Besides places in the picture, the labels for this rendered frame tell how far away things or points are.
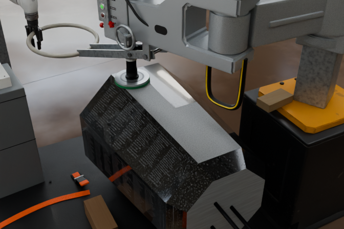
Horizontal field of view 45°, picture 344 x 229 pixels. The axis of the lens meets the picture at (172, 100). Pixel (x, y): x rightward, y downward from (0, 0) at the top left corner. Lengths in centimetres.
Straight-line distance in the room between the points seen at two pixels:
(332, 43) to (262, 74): 222
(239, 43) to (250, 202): 83
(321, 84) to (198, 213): 101
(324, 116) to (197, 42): 87
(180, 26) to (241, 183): 82
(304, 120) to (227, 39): 75
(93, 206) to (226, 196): 99
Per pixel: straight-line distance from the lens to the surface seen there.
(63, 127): 369
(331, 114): 252
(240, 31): 192
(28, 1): 297
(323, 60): 241
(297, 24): 214
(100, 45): 278
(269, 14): 200
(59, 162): 330
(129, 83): 251
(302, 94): 254
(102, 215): 269
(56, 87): 429
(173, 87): 251
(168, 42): 212
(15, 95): 273
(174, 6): 203
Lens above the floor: 211
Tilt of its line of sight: 32 degrees down
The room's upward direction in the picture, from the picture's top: straight up
